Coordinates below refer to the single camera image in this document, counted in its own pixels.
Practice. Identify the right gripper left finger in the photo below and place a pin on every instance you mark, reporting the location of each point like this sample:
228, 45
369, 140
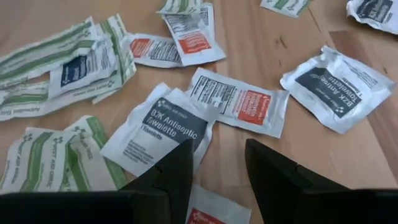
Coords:
177, 186

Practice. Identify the red label ointment packet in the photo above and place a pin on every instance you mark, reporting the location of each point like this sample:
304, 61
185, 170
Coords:
214, 208

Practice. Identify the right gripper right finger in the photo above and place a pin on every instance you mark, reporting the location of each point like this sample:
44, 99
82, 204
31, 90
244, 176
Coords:
273, 183

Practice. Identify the white antiseptic towelette packet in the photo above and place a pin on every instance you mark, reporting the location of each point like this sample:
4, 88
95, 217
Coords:
373, 12
236, 99
192, 37
168, 124
335, 90
155, 49
84, 68

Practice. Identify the green striped bandage packet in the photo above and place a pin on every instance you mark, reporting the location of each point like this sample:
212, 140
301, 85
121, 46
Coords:
31, 158
119, 40
180, 5
286, 6
31, 105
40, 53
90, 155

